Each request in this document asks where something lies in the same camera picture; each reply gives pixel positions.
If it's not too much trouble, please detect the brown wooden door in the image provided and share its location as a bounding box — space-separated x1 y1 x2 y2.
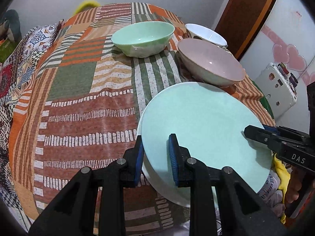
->
214 0 281 59

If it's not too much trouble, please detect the white plate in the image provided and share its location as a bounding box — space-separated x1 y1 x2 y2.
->
137 122 195 208

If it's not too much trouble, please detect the mint green plate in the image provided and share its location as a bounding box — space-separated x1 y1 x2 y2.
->
141 82 273 195

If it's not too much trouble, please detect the person's right hand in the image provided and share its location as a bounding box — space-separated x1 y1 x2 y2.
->
284 168 302 208

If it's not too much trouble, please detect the mint green bowl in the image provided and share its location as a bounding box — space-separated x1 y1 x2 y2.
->
111 21 175 58

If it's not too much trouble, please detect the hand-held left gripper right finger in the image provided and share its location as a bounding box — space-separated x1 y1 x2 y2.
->
168 133 288 236

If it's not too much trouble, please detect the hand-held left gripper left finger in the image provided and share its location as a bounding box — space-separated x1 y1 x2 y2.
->
28 136 145 236

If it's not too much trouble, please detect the yellow foam noodle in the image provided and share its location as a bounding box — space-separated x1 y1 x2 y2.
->
75 0 101 14

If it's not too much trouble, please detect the white suitcase with stickers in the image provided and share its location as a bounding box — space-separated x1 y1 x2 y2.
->
253 62 298 118

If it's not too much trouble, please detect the striped patchwork bedspread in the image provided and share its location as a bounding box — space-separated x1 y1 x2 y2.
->
8 2 276 234

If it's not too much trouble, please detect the pink bowl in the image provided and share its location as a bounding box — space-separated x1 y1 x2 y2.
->
177 39 246 87

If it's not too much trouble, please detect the green plastic object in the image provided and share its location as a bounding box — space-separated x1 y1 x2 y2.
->
253 82 274 121

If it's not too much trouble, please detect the patterned blanket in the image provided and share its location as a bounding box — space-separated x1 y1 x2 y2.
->
0 20 65 214

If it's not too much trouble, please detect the yellow cloth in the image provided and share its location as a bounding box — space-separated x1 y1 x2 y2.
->
272 152 292 224

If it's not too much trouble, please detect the white wardrobe sliding door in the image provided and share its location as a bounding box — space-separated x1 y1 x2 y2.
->
239 0 315 128

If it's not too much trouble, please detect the white bowl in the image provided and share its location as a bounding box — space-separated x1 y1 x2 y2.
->
185 24 228 48

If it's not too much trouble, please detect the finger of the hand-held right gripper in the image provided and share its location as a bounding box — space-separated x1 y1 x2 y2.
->
244 125 287 153
263 125 309 142

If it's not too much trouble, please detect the white printed cloth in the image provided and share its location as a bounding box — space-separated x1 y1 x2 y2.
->
258 172 286 217

